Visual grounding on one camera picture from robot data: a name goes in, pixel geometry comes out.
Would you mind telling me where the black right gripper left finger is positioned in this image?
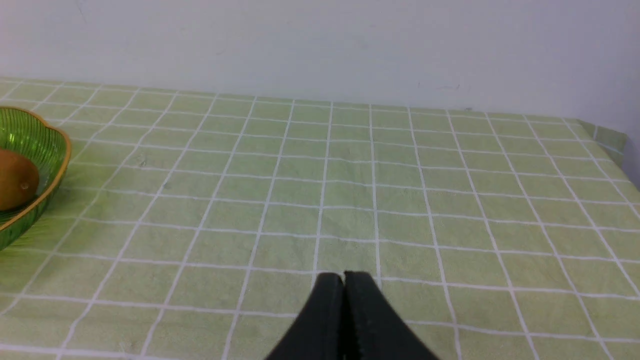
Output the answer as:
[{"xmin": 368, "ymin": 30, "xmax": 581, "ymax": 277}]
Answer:
[{"xmin": 266, "ymin": 273, "xmax": 345, "ymax": 360}]

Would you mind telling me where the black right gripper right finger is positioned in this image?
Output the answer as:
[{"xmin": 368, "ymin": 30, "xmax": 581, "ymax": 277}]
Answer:
[{"xmin": 343, "ymin": 271, "xmax": 438, "ymax": 360}]

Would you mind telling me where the brown kiwi fruit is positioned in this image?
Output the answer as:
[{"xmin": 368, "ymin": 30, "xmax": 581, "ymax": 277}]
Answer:
[{"xmin": 0, "ymin": 149, "xmax": 40, "ymax": 212}]

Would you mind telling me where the green glass fruit bowl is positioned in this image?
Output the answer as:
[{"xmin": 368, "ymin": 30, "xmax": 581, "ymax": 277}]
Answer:
[{"xmin": 0, "ymin": 106, "xmax": 73, "ymax": 249}]

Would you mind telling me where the green checkered tablecloth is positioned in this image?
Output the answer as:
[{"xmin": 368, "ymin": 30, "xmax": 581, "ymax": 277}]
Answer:
[{"xmin": 1, "ymin": 77, "xmax": 639, "ymax": 360}]

